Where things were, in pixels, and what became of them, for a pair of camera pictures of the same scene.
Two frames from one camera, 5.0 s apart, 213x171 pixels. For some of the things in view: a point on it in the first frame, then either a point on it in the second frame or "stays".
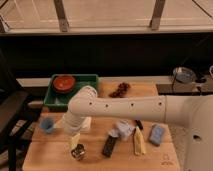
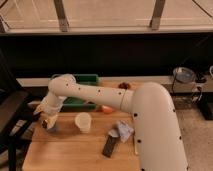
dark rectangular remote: x=109 y=145 stays
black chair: x=15 y=131 stays
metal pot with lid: x=183 y=75 stays
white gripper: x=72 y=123 → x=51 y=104
